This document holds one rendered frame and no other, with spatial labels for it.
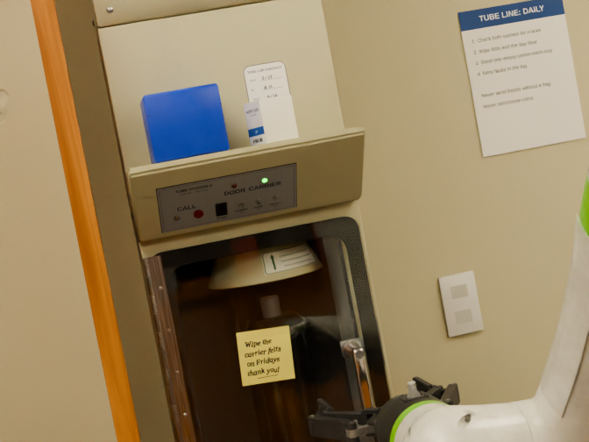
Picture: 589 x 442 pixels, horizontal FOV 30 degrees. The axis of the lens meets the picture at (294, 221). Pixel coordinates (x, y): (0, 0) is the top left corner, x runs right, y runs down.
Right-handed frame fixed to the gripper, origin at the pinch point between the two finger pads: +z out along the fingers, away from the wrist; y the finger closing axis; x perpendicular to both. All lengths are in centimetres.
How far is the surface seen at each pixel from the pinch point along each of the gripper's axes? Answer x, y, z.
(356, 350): -6.2, -0.1, 4.4
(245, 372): -5.6, 15.1, 9.4
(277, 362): -6.0, 10.4, 9.4
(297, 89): -43.6, 0.1, 10.5
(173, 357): -9.9, 24.7, 9.4
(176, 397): -4.2, 25.3, 9.4
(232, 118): -41.1, 10.1, 10.6
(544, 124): -32, -54, 53
